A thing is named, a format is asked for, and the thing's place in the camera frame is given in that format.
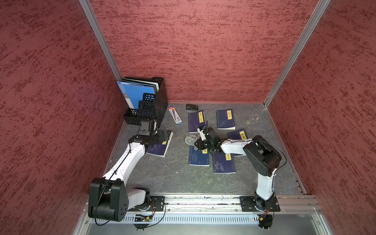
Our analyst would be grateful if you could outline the navy book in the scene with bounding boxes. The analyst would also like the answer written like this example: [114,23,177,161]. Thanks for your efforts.
[146,130,173,157]
[188,110,206,133]
[216,109,236,130]
[224,129,250,156]
[189,146,210,166]
[213,152,236,174]

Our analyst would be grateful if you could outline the grey striped wiping cloth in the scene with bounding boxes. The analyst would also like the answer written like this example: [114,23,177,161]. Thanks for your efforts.
[185,135,200,146]

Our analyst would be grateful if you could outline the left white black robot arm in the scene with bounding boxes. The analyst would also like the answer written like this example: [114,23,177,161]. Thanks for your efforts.
[88,129,169,222]

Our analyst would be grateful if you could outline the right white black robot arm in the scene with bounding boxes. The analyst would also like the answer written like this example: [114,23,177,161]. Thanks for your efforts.
[194,127,282,213]

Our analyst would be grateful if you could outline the pencil box white blue red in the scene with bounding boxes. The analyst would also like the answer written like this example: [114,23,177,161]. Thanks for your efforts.
[168,106,182,125]

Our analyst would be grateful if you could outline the black mesh file organizer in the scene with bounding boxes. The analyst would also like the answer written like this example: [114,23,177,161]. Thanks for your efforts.
[121,77,168,128]

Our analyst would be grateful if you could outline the blue folder in organizer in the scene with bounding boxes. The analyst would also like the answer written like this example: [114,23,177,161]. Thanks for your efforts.
[117,81,156,109]

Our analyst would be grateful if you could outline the dark folders in organizer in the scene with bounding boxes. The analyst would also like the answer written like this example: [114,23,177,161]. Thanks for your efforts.
[121,77,160,93]

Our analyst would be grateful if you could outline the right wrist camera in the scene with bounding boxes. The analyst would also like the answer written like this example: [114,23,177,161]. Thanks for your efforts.
[197,126,208,141]

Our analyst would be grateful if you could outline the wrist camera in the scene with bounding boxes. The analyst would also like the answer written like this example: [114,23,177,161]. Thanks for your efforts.
[197,126,208,141]
[138,119,157,136]

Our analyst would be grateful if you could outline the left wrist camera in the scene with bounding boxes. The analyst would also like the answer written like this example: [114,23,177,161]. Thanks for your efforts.
[138,119,157,136]

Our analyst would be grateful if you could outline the aluminium mounting rail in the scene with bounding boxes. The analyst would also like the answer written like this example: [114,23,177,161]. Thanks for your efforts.
[147,194,322,214]

